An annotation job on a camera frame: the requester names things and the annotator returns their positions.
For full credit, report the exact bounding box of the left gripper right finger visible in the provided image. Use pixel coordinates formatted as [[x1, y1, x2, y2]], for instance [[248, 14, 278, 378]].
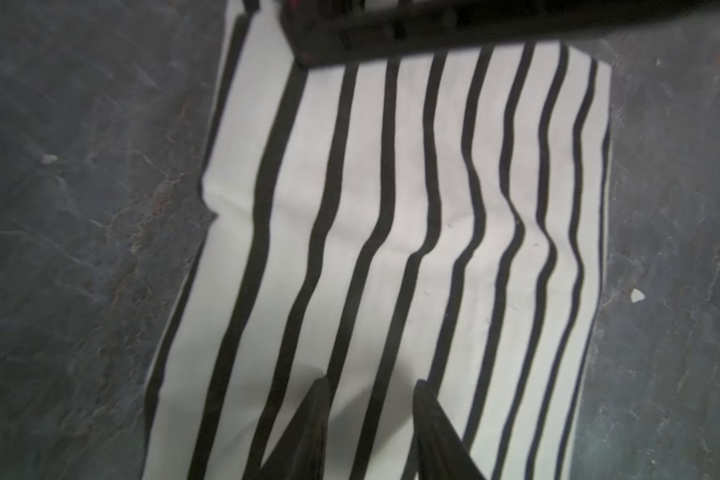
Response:
[[412, 380, 484, 480]]

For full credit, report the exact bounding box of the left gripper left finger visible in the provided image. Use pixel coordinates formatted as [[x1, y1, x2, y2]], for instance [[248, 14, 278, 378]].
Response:
[[254, 377, 331, 480]]

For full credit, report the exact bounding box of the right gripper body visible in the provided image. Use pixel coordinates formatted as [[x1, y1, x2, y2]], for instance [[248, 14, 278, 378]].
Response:
[[280, 1, 720, 67]]

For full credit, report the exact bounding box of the black white striped tank top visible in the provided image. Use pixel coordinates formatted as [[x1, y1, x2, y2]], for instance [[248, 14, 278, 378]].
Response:
[[142, 1, 612, 479]]

